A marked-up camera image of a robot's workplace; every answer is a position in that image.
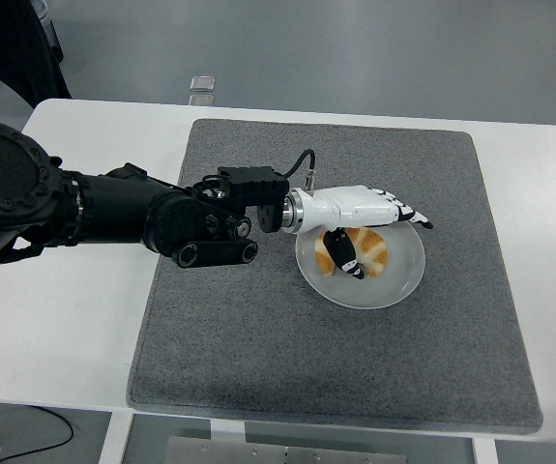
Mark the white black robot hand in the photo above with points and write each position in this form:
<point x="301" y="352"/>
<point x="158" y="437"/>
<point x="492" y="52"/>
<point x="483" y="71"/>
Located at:
<point x="355" y="205"/>

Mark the golden croissant bread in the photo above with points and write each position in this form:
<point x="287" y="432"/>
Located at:
<point x="371" y="249"/>

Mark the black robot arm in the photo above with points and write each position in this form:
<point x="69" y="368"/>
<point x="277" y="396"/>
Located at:
<point x="113" y="212"/>

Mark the grey round plate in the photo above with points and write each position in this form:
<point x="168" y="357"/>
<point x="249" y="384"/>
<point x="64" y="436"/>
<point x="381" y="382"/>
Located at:
<point x="379" y="290"/>

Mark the grey metal plate with screws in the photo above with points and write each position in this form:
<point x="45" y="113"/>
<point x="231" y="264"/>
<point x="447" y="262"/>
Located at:
<point x="282" y="454"/>

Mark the grey felt mat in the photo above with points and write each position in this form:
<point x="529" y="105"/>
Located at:
<point x="306" y="362"/>

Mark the small clear plastic block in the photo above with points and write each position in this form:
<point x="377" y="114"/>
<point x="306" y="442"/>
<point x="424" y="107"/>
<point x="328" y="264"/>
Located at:
<point x="201" y="100"/>
<point x="202" y="83"/>

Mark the white table leg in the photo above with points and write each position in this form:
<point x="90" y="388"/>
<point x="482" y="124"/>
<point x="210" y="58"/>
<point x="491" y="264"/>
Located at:
<point x="115" y="440"/>
<point x="484" y="452"/>

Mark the person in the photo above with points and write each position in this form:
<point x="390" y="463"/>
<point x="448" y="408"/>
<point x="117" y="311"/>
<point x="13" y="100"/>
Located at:
<point x="11" y="43"/>

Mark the white table frame bracket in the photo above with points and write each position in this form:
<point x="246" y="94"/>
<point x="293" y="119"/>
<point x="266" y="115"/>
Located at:
<point x="228" y="430"/>

